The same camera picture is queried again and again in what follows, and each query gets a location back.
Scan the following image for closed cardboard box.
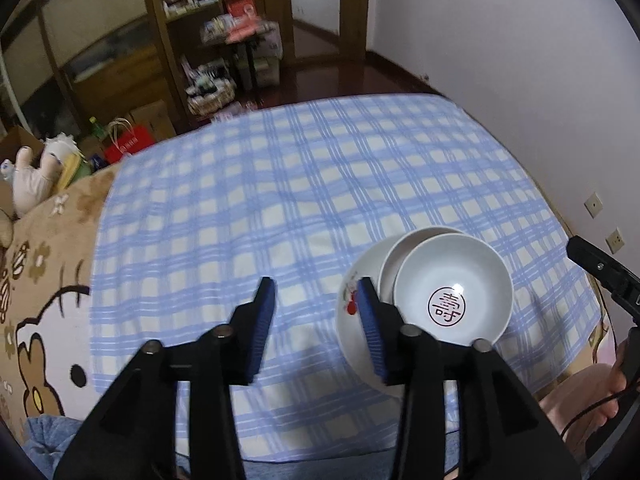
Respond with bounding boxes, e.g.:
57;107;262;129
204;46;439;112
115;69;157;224
130;100;176;143

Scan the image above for white haired plush toy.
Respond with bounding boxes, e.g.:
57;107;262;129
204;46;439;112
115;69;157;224
42;132;83;181

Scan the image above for brown printed blanket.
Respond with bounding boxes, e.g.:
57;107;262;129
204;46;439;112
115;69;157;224
0;160;121;441

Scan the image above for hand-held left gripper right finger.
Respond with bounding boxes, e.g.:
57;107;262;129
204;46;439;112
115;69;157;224
356;277;583;480

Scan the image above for red paper bag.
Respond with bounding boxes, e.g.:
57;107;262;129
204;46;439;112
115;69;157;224
102;117;153;163

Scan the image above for small black table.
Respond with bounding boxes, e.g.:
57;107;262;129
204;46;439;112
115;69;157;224
200;30;286;92

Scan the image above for open cardboard box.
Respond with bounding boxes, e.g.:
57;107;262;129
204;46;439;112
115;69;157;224
0;127;46;161

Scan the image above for wooden wardrobe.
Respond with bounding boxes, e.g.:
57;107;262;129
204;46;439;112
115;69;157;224
0;0;266;136

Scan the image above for pink white plush doll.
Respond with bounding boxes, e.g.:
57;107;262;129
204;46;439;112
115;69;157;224
0;145;56;218

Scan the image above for black cable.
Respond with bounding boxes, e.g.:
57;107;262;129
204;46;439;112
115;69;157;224
560;384;640;442

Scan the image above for person's right hand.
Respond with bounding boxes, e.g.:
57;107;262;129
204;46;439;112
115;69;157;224
575;340;633;442

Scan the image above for red patterned bowl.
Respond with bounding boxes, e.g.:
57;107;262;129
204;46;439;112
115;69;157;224
393;237;514;347
377;227;468;306

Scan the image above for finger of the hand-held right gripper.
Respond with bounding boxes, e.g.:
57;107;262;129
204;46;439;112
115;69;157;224
566;235;632;297

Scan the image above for wooden door frame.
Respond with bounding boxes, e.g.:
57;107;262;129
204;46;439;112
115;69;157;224
252;0;371;61

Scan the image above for pink packets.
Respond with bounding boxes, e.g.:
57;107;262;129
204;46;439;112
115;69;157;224
225;15;276;43

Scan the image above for blue checkered cloth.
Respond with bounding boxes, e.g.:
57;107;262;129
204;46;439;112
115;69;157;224
89;94;608;463

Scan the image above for white cherry plate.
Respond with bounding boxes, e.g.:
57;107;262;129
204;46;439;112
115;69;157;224
336;230;506;401

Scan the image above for basket of small things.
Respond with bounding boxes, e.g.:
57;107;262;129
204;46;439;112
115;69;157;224
185;60;238;116

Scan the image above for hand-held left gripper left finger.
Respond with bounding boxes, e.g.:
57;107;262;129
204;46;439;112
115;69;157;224
52;276;277;480

